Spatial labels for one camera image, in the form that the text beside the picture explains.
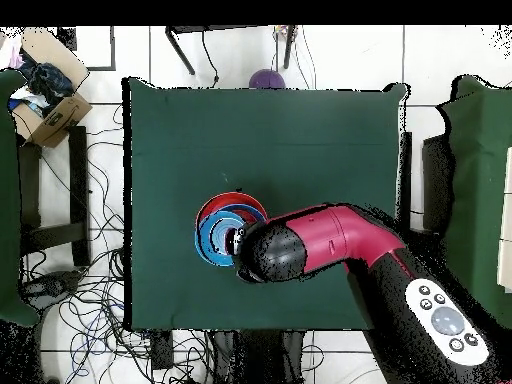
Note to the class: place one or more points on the small blue flat-bottomed bowl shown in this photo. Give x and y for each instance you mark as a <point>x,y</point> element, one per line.
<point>208,240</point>

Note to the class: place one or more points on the large orange plastic bowl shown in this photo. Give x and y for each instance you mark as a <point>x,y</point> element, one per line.
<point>216,202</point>

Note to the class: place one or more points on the purple plastic bowl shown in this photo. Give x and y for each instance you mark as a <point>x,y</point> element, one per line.
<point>267,78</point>

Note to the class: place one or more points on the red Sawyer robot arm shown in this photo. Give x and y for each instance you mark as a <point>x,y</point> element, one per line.
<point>340,240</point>

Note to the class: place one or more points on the dark green tablecloth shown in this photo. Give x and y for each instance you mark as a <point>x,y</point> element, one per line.
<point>180,120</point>

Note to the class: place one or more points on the black power strip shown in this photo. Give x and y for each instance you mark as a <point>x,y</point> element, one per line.
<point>161,350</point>

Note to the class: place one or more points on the black stand base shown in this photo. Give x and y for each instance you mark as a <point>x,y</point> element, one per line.
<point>52,286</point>

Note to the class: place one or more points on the cardboard box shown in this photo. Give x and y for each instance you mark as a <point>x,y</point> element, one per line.
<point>62,120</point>

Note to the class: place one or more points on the green cloth covered table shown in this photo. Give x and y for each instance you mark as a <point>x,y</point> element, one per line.
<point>10,200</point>
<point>476,180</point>

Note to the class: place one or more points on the dark clothes bundle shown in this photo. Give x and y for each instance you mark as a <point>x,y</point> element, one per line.
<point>50,82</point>

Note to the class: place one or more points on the black box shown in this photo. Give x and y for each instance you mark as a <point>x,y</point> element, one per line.
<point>66,38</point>

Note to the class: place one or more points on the beige board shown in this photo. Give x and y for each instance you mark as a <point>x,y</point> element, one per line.
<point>506,220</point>

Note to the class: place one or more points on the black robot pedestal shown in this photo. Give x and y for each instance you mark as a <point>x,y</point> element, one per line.
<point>256,356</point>

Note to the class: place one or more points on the black bench frame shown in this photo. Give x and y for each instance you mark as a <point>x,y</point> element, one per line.
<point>78,180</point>

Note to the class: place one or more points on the black metal table frame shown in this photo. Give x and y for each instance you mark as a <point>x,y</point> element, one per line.
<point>288,48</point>

